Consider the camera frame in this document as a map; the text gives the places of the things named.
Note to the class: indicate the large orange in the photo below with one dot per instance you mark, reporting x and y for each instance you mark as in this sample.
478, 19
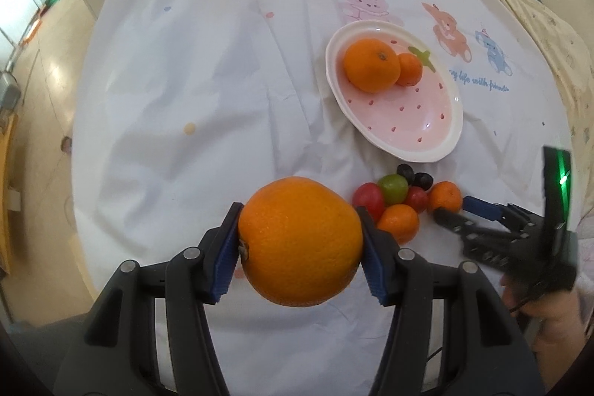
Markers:
299, 240

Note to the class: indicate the yellow patterned blanket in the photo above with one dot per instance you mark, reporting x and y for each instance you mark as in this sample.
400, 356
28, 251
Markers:
550, 29

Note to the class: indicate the white cartoon print sheet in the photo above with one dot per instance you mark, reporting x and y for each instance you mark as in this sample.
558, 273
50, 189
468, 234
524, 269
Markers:
185, 76

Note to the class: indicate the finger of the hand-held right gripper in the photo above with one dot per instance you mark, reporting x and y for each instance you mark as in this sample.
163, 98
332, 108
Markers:
480, 206
455, 222

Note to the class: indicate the pink strawberry print plate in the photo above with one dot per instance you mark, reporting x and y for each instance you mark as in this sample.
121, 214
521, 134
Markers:
408, 122

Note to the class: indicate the green grape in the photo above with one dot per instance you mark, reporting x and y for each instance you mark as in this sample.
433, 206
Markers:
393, 186

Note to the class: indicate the person's right hand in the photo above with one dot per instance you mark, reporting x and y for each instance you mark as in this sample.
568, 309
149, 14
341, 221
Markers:
552, 321

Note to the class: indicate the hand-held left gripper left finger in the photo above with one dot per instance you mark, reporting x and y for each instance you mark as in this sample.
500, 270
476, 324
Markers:
226, 259

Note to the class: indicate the oval orange kumquat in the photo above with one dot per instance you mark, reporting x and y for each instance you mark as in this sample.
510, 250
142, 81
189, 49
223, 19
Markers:
398, 222

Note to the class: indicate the wooden furniture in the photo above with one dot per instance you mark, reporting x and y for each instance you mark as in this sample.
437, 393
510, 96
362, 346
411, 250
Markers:
7, 192

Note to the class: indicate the dark purple grape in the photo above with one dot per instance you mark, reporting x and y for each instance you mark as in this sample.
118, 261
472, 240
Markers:
407, 172
423, 180

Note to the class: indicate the small mandarin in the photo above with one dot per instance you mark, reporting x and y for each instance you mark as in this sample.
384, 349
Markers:
445, 195
411, 71

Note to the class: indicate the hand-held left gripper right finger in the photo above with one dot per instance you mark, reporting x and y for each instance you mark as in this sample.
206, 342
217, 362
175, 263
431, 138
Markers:
374, 266

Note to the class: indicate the medium orange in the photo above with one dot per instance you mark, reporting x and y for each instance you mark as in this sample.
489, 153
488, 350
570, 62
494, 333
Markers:
371, 65

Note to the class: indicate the red cherry tomato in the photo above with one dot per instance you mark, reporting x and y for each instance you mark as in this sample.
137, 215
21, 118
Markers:
369, 199
417, 199

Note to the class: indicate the grey bin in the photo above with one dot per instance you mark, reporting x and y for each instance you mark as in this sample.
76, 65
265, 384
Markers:
8, 92

